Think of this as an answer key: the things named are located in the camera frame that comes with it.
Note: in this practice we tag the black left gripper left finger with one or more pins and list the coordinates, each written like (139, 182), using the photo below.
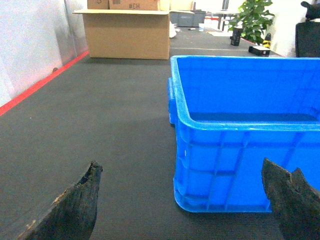
(73, 214)

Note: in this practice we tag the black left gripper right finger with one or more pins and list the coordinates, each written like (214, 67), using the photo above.
(294, 203)

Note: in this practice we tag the large blue plastic crate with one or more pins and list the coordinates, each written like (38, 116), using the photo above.
(229, 114)

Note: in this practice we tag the small black box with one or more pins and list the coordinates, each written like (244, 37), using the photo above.
(259, 51)

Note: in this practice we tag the large open cardboard box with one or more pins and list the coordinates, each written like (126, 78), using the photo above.
(127, 34)

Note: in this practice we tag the cardboard box marked H3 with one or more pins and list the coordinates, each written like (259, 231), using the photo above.
(143, 5)

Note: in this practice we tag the black office chair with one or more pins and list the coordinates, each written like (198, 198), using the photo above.
(307, 33)

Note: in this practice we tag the black cylinder container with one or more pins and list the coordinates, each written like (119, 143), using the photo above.
(236, 35)

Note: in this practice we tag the green potted plant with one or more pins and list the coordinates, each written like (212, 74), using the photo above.
(255, 18)

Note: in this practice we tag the grey plastic bin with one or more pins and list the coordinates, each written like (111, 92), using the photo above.
(184, 19)

